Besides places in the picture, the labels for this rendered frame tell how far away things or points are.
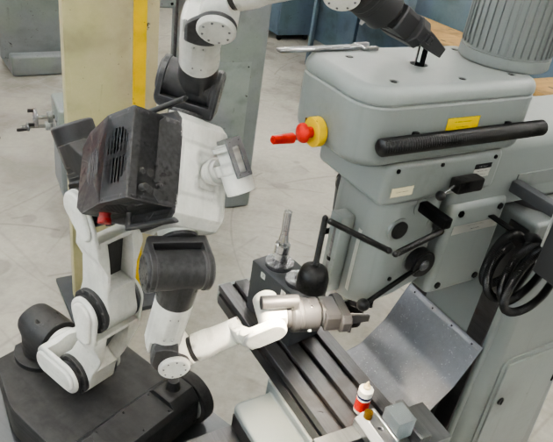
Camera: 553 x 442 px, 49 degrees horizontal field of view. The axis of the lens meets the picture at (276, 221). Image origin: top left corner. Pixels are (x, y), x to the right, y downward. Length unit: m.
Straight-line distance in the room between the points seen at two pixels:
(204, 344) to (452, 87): 0.83
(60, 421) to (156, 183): 1.10
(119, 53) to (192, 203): 1.62
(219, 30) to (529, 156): 0.78
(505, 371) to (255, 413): 0.73
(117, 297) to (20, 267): 2.03
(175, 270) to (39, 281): 2.40
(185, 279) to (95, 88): 1.70
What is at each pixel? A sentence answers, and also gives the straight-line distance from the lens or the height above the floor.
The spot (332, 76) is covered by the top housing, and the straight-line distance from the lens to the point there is 1.19.
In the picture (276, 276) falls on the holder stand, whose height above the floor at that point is 1.14.
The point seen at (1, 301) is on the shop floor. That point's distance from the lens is 3.57.
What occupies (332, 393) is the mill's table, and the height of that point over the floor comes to 0.95.
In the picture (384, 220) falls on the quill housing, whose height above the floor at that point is 1.57.
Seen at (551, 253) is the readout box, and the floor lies 1.58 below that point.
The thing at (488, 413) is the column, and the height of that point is 0.85.
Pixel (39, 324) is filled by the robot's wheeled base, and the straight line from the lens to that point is 2.25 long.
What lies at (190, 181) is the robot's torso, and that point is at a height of 1.58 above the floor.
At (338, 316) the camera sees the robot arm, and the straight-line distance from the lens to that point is 1.56.
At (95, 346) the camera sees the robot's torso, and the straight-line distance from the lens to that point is 1.90.
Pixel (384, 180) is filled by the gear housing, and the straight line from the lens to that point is 1.24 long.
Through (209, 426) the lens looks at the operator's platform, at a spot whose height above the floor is 0.40.
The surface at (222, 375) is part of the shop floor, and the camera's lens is 3.10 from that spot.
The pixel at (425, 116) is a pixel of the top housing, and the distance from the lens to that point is 1.20.
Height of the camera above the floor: 2.22
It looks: 31 degrees down
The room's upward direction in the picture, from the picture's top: 9 degrees clockwise
